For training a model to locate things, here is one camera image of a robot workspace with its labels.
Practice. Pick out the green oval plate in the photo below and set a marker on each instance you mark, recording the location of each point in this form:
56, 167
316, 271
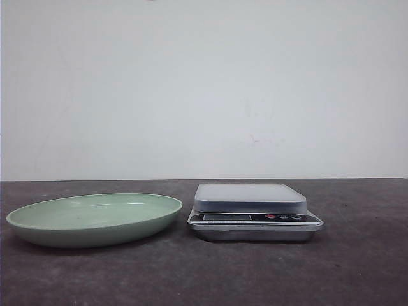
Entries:
94, 220

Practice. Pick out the silver digital kitchen scale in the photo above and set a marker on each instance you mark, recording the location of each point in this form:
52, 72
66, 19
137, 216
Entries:
252, 212

